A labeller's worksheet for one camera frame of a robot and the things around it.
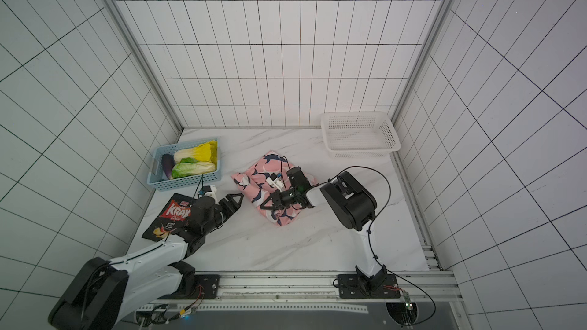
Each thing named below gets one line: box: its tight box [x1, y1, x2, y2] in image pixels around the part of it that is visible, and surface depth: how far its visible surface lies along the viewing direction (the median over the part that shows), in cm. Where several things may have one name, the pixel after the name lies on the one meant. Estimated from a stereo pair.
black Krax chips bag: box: [141, 192, 198, 243], surface depth 89 cm
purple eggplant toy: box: [162, 153, 176, 180], surface depth 105 cm
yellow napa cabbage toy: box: [173, 140, 218, 165], surface depth 102 cm
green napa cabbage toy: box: [169, 157, 217, 180], surface depth 97 cm
